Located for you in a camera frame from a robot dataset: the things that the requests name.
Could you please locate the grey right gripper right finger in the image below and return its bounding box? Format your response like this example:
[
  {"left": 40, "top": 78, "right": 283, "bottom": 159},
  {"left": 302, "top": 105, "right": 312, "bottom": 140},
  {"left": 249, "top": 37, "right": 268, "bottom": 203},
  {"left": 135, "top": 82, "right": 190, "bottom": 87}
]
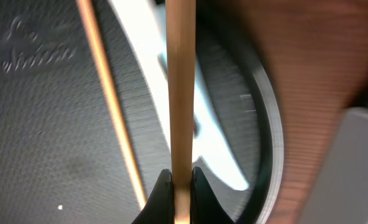
[{"left": 190, "top": 167, "right": 234, "bottom": 224}]

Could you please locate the white plastic spoon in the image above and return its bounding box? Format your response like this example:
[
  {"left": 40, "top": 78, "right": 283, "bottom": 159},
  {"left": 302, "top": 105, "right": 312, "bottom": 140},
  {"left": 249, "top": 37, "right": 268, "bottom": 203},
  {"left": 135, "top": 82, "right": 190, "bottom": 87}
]
[{"left": 157, "top": 2, "right": 250, "bottom": 191}]

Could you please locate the wooden chopstick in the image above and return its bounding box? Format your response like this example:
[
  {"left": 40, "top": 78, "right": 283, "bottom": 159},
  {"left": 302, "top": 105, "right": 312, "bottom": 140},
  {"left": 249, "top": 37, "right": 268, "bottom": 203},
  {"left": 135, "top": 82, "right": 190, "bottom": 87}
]
[
  {"left": 165, "top": 0, "right": 196, "bottom": 224},
  {"left": 76, "top": 0, "right": 147, "bottom": 210}
]

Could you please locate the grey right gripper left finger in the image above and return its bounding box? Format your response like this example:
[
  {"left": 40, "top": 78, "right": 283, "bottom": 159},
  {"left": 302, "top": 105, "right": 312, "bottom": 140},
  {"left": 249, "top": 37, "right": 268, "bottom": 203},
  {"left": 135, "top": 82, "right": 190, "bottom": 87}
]
[{"left": 132, "top": 169, "right": 174, "bottom": 224}]

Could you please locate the round black tray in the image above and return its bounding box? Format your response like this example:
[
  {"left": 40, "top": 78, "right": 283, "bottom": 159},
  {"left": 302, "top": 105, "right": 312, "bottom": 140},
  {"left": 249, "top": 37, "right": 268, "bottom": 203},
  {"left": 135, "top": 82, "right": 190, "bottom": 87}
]
[{"left": 0, "top": 0, "right": 283, "bottom": 223}]

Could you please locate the grey dishwasher rack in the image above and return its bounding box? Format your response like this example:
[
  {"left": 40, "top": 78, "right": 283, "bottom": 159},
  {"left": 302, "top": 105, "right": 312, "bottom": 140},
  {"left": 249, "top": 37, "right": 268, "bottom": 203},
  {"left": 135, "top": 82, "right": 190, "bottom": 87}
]
[{"left": 298, "top": 107, "right": 368, "bottom": 224}]

